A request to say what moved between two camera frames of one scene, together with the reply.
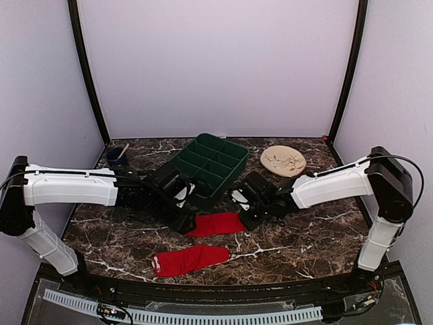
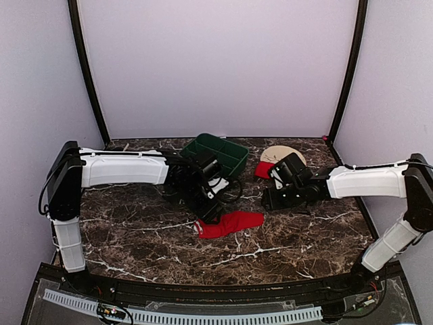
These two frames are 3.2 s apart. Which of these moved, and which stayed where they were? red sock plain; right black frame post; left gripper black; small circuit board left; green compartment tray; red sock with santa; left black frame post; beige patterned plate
Moved: red sock plain; red sock with santa; left gripper black
Stayed: green compartment tray; small circuit board left; beige patterned plate; right black frame post; left black frame post
